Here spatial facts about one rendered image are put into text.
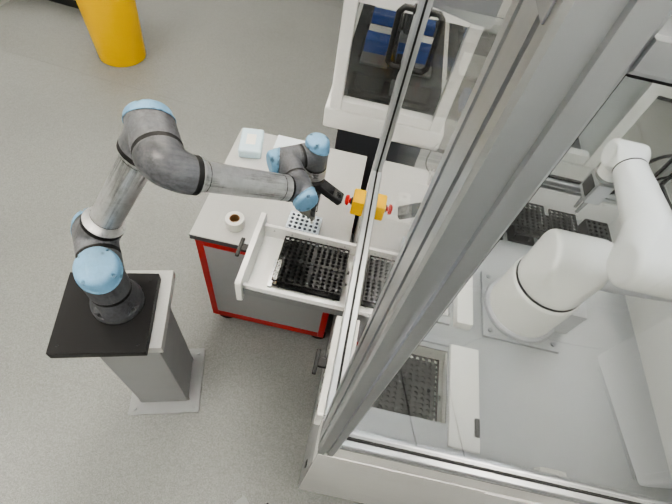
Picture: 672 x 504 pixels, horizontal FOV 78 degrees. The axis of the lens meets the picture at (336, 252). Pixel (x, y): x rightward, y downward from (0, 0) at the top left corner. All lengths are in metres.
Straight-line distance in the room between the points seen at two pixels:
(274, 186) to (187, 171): 0.24
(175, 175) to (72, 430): 1.49
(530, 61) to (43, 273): 2.57
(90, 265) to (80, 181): 1.75
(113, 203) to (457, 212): 1.07
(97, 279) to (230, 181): 0.45
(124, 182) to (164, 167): 0.21
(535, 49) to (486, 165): 0.06
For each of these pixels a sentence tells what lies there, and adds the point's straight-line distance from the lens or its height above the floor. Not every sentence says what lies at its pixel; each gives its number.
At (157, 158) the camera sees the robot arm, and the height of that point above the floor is 1.36.
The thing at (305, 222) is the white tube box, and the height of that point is 0.80.
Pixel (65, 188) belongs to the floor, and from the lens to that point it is 3.00.
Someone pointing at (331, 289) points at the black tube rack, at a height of 0.90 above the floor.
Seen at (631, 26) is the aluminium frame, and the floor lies 1.97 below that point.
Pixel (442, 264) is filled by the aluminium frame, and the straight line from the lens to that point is 0.32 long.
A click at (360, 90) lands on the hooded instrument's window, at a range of 1.86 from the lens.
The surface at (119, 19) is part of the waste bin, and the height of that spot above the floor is 0.37.
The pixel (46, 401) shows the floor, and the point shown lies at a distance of 2.33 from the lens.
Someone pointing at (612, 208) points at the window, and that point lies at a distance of 0.31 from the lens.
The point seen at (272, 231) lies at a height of 0.87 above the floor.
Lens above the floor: 2.04
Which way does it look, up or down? 55 degrees down
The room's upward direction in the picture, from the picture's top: 13 degrees clockwise
